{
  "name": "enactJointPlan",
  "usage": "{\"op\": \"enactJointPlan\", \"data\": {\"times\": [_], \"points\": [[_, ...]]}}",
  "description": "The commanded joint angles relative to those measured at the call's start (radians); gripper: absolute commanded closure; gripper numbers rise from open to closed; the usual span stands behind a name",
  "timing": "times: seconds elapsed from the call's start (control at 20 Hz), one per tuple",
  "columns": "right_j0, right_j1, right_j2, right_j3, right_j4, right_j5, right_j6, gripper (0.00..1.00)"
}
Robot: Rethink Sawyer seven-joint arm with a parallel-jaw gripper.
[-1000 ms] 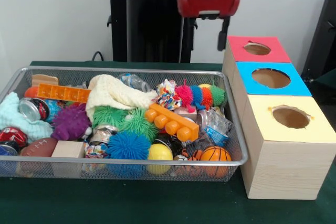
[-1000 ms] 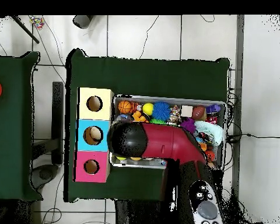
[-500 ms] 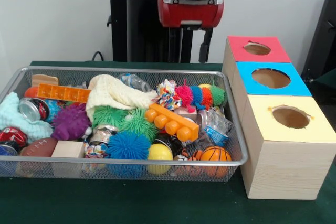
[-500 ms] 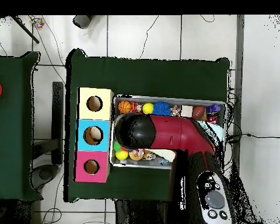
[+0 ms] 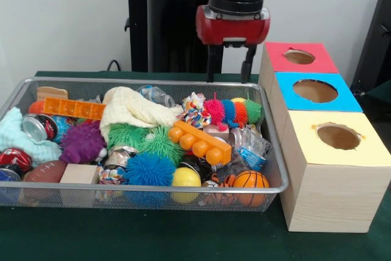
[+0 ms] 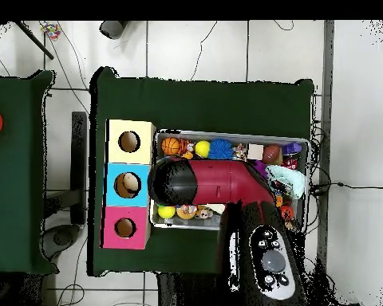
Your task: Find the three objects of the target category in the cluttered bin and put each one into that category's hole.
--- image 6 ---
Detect wooden box three holes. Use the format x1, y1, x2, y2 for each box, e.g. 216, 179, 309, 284
101, 119, 157, 249

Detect clear shallow mesh bin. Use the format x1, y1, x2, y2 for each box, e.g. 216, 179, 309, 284
150, 129, 310, 236

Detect small orange basketball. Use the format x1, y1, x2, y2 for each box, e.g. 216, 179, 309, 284
161, 136, 182, 156

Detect blue spiky ball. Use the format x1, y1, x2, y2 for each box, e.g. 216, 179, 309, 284
207, 138, 235, 160

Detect yellow green ball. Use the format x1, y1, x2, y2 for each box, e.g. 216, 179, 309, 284
157, 204, 176, 221

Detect wooden cube block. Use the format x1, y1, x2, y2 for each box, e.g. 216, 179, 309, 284
247, 143, 266, 162

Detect brown toy football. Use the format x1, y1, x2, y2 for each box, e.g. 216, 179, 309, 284
263, 143, 282, 164

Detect light blue cloth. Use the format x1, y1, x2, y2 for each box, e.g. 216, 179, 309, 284
266, 164, 306, 200

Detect red orange ball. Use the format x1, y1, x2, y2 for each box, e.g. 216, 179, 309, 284
278, 205, 295, 222

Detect black upright bar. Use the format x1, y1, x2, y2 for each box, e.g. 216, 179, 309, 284
70, 111, 89, 226

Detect grey round base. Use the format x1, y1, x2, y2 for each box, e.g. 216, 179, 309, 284
43, 224, 84, 259

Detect grey object on floor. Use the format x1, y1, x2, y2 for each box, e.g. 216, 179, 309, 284
99, 20, 130, 40

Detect dark green side table cloth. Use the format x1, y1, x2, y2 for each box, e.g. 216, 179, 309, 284
0, 69, 57, 277

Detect small colourful item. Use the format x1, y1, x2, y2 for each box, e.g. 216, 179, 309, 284
41, 22, 62, 41

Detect black stick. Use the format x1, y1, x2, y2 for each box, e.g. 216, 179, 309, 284
12, 21, 55, 61

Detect black power cable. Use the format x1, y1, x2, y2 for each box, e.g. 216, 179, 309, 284
309, 180, 383, 195

